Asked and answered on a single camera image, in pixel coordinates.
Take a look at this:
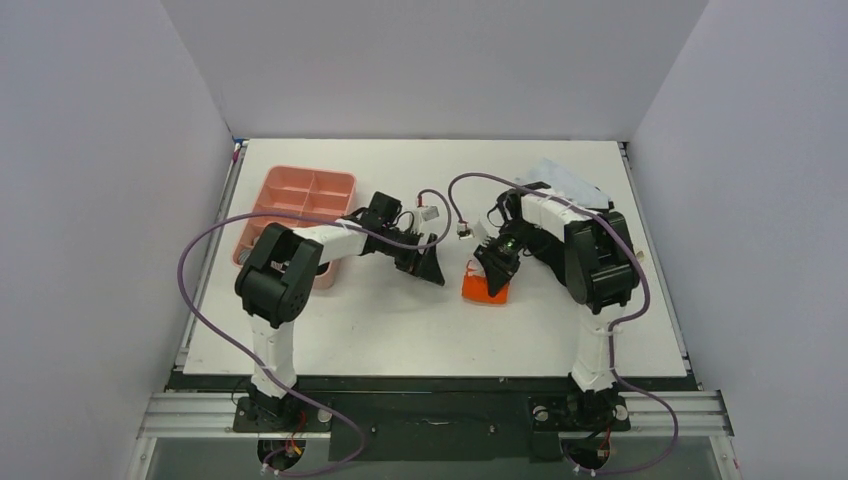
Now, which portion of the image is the black underwear beige waistband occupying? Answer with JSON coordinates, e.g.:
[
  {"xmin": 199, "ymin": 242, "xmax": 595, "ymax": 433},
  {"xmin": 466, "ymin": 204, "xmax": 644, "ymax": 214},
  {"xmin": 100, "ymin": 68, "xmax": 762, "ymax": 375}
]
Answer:
[{"xmin": 526, "ymin": 238, "xmax": 567, "ymax": 286}]

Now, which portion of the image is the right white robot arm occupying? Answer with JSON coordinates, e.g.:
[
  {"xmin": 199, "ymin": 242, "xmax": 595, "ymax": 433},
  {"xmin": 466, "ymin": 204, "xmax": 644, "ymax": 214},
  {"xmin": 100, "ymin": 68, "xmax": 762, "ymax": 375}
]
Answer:
[{"xmin": 462, "ymin": 182, "xmax": 640, "ymax": 430}]

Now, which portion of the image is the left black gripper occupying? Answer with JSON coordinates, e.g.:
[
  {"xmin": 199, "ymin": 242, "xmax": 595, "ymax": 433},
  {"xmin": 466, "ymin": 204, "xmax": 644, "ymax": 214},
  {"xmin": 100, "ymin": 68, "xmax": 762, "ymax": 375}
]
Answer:
[{"xmin": 380, "ymin": 227, "xmax": 444, "ymax": 286}]

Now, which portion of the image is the light blue underwear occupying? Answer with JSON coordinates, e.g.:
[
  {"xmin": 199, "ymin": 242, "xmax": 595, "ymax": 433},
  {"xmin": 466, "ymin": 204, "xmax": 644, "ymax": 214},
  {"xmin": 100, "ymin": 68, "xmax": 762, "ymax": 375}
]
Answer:
[{"xmin": 515, "ymin": 158, "xmax": 614, "ymax": 211}]

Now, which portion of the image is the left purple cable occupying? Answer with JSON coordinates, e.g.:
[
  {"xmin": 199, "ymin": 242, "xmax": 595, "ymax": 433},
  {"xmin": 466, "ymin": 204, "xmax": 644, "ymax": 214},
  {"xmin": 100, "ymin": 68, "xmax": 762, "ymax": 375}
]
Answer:
[{"xmin": 176, "ymin": 188, "xmax": 453, "ymax": 479}]

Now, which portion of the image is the aluminium mounting rail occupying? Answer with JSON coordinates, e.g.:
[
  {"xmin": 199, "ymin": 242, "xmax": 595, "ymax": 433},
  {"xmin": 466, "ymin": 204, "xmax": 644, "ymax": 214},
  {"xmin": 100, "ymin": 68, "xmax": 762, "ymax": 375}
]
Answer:
[{"xmin": 138, "ymin": 391, "xmax": 733, "ymax": 439}]

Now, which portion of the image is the grey striped rolled underwear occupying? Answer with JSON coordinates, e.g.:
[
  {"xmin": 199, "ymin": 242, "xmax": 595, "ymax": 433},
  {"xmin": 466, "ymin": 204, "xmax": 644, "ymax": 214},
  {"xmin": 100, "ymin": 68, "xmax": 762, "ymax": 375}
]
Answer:
[{"xmin": 235, "ymin": 247, "xmax": 252, "ymax": 265}]

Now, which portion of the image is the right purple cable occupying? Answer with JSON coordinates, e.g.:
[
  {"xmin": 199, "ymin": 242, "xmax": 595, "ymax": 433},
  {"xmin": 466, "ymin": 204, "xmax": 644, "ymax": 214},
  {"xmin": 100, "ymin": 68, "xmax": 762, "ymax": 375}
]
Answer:
[{"xmin": 447, "ymin": 172, "xmax": 681, "ymax": 478}]

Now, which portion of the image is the orange underwear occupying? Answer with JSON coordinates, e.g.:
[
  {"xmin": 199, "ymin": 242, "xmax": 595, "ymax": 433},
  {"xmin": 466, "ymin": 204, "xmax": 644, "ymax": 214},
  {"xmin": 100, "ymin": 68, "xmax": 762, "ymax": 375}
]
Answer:
[{"xmin": 461, "ymin": 258, "xmax": 509, "ymax": 306}]

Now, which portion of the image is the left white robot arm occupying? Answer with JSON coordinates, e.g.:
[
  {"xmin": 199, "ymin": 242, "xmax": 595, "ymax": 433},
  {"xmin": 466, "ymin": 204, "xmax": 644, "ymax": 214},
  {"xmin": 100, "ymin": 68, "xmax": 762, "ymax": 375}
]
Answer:
[{"xmin": 235, "ymin": 192, "xmax": 445, "ymax": 430}]

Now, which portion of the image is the purple cable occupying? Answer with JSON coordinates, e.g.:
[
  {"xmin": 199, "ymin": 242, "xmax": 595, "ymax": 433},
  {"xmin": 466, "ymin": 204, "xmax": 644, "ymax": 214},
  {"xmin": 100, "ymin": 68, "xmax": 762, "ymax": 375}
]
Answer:
[
  {"xmin": 176, "ymin": 188, "xmax": 453, "ymax": 479},
  {"xmin": 447, "ymin": 172, "xmax": 681, "ymax": 478}
]

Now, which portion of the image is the pink divided storage tray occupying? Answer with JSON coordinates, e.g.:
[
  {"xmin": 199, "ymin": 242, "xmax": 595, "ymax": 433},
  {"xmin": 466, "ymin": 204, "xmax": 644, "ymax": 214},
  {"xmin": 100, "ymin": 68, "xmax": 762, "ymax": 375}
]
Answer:
[{"xmin": 232, "ymin": 165, "xmax": 356, "ymax": 264}]

